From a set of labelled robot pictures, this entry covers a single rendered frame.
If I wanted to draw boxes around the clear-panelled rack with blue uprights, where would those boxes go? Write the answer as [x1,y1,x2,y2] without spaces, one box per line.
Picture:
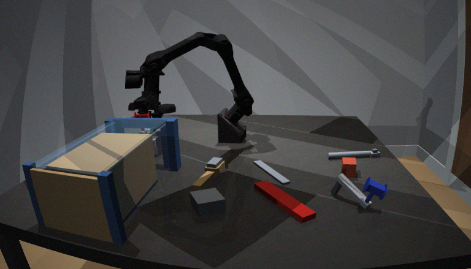
[22,119,180,245]

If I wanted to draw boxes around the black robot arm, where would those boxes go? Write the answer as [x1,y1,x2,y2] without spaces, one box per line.
[125,32,254,126]

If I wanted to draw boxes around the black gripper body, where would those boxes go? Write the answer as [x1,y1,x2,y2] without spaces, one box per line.
[128,88,176,113]

